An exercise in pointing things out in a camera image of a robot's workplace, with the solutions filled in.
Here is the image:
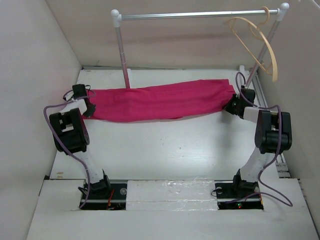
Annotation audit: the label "white clothes rack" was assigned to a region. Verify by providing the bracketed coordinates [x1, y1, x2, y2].
[110, 2, 290, 88]

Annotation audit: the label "pink trousers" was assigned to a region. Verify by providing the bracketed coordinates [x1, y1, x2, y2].
[90, 79, 236, 123]

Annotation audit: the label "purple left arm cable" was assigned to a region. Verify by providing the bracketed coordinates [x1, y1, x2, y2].
[43, 84, 97, 210]

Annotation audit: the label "beige wooden hanger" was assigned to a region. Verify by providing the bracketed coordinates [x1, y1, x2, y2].
[225, 6, 278, 82]

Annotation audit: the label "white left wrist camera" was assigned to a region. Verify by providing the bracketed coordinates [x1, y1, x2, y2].
[63, 91, 74, 102]

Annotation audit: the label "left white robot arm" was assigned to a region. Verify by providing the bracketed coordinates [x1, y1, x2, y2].
[43, 84, 112, 199]

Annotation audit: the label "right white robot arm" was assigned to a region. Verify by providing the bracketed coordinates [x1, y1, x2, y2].
[224, 86, 293, 197]

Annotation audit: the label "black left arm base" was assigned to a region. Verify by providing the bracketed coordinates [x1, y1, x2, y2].
[80, 182, 128, 211]

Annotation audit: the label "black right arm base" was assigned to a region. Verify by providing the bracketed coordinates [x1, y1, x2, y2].
[211, 175, 264, 210]

